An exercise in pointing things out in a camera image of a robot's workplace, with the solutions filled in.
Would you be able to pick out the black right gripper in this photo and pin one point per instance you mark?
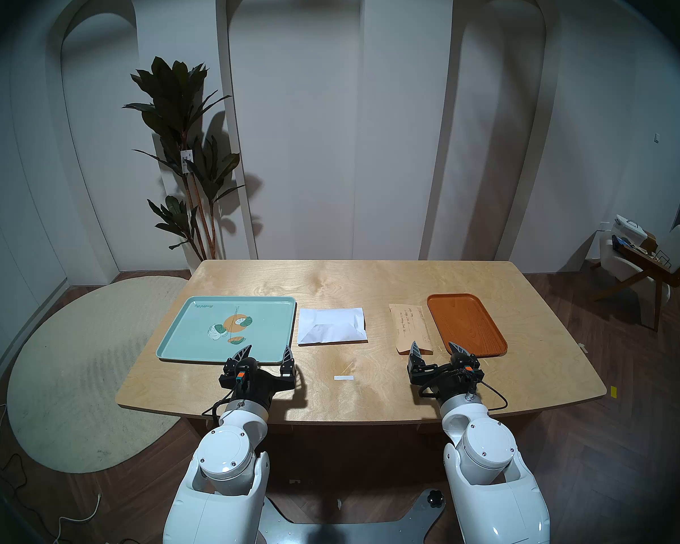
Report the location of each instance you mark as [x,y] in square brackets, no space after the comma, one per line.
[447,381]

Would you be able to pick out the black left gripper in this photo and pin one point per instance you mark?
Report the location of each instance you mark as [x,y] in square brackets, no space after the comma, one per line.
[258,381]

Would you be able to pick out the brown handwritten envelope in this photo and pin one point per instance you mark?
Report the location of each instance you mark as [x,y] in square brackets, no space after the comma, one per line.
[409,324]

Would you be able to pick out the white paper envelope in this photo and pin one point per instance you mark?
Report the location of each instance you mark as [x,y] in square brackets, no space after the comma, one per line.
[331,324]

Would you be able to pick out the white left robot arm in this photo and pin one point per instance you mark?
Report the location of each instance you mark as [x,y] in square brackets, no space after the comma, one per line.
[226,452]

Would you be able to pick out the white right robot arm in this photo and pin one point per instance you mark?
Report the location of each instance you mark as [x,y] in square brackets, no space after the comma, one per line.
[487,446]

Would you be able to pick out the orange wooden tray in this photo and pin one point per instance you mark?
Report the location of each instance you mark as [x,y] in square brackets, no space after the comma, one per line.
[466,322]

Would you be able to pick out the teal tray with leaf print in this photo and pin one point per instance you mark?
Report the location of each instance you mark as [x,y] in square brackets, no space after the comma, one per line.
[198,336]

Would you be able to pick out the light wooden table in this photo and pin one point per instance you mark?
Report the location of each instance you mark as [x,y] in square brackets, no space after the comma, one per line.
[362,282]

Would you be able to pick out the black base knob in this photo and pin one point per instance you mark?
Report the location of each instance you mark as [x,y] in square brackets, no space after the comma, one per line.
[434,497]

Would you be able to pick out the beige oval rug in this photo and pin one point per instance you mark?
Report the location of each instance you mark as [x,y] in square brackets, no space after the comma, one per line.
[85,367]

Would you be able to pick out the white plant tag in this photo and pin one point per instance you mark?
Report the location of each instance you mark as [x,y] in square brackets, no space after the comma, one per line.
[187,162]

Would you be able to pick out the dark blue bag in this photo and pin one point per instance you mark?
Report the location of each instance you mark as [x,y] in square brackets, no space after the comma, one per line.
[619,243]

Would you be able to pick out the white storage box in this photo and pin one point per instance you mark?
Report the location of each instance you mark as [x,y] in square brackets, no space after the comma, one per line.
[629,229]

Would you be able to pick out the tall dark green plant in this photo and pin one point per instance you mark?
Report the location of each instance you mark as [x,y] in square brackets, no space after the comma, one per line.
[173,106]

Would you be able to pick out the grey metal robot base plate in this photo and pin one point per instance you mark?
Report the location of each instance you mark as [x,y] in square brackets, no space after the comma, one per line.
[345,528]

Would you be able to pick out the white wooden-frame armchair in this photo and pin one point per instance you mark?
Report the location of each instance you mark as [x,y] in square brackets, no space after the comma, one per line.
[666,265]

